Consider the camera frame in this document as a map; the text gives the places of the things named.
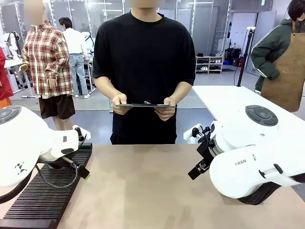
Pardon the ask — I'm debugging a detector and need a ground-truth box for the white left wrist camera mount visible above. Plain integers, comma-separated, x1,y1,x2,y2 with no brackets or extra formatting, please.
72,124,92,141

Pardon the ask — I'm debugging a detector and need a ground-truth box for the thick black right arm hose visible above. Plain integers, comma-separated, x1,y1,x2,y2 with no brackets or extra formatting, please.
237,173,305,206

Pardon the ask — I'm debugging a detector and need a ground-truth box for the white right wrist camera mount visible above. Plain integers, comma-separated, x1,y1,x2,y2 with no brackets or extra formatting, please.
183,123,203,141

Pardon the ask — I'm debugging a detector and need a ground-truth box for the person in white shirt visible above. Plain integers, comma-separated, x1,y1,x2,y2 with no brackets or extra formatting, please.
58,17,91,100

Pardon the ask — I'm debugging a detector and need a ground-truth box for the black tripod with white head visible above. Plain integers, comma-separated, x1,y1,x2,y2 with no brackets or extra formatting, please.
237,26,256,88

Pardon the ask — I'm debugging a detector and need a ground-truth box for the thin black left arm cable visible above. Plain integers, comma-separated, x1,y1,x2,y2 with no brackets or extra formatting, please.
35,158,81,189

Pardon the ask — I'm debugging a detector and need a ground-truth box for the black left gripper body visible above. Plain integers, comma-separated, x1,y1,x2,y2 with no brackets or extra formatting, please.
49,156,81,170

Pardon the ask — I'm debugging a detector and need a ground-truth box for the black slotted PCB rack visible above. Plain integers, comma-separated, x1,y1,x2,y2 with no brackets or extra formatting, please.
0,142,93,229

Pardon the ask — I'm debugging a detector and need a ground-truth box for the person's right hand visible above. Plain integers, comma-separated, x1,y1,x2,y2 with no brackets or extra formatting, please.
111,93,133,115

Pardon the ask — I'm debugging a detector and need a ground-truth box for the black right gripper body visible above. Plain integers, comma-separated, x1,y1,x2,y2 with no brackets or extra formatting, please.
196,138,216,168

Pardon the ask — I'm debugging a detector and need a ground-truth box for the person's left hand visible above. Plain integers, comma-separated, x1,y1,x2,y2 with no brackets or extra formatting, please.
154,96,177,122

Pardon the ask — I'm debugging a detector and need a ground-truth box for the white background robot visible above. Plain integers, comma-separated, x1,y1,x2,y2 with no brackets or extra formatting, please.
82,31,95,58
1,31,22,58

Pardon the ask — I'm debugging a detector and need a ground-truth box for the person's right forearm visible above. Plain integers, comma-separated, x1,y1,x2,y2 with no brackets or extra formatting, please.
94,76,124,101

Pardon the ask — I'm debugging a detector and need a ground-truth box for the person in brown apron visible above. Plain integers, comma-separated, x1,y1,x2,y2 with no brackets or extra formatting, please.
250,0,305,113

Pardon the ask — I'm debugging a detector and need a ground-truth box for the thick black arm hose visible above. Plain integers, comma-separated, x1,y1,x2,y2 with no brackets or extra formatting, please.
237,173,305,206
0,174,31,205

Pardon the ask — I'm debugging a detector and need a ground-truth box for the black handheld tray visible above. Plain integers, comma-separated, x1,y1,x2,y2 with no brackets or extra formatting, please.
115,101,177,109

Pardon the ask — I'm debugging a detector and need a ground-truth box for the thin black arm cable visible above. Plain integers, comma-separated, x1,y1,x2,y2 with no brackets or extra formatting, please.
192,125,212,144
35,158,81,189

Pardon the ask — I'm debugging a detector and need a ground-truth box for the mannequin in red and orange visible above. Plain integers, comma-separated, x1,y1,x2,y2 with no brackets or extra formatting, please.
0,46,14,108

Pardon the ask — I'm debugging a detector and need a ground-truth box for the thick black left arm hose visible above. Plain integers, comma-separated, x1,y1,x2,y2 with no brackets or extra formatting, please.
0,174,31,205

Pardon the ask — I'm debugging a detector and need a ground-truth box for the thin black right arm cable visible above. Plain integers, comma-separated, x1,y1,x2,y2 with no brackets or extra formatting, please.
192,125,212,144

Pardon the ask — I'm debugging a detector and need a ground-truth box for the mannequin in plaid shirt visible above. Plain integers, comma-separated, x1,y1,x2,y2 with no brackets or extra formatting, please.
18,0,76,131

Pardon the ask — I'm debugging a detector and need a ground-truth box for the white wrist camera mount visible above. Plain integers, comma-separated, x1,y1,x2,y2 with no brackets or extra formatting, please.
183,123,203,141
72,124,92,141

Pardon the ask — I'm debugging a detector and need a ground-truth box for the person in black t-shirt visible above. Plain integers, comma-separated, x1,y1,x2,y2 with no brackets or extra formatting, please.
92,0,196,146

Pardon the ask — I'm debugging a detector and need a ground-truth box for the white shoe shelf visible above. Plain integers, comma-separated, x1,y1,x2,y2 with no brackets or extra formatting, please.
195,55,224,74

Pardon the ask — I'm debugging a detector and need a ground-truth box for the person's left forearm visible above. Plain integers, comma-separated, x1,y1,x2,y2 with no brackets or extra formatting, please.
170,81,193,102

